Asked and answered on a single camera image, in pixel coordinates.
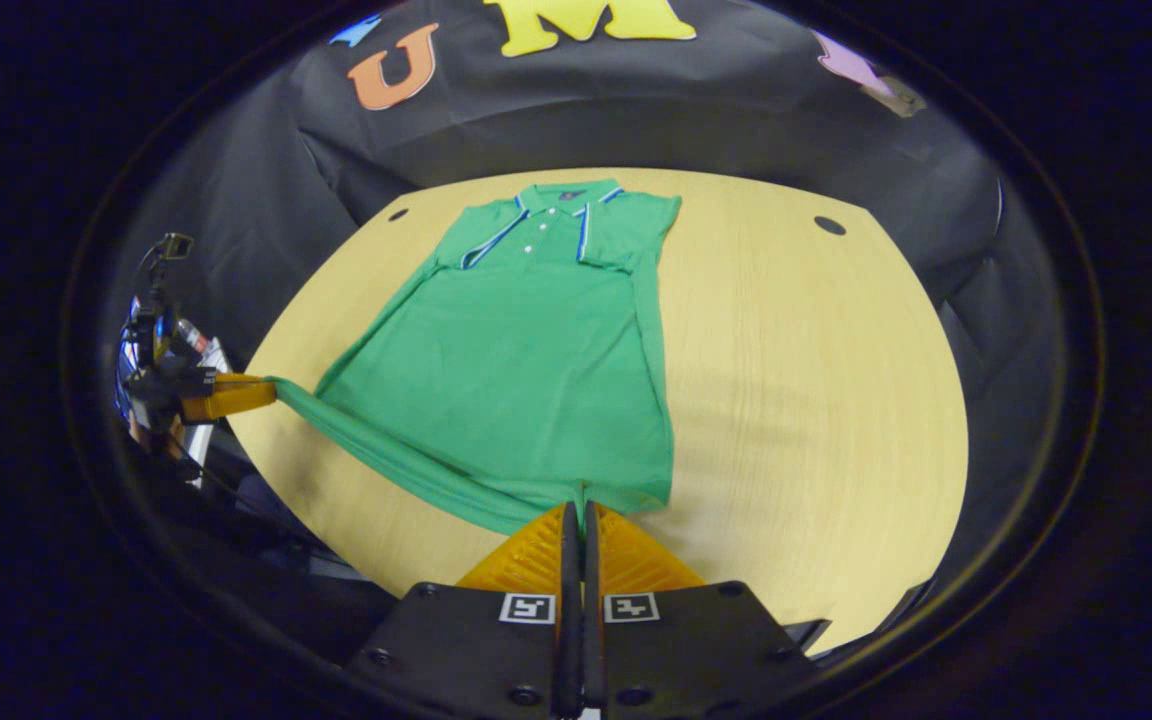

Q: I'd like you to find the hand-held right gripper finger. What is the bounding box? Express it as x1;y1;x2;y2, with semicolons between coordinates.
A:
346;500;582;720
583;500;822;720

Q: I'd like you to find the green T-shirt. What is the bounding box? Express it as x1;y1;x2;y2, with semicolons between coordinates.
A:
271;178;685;537

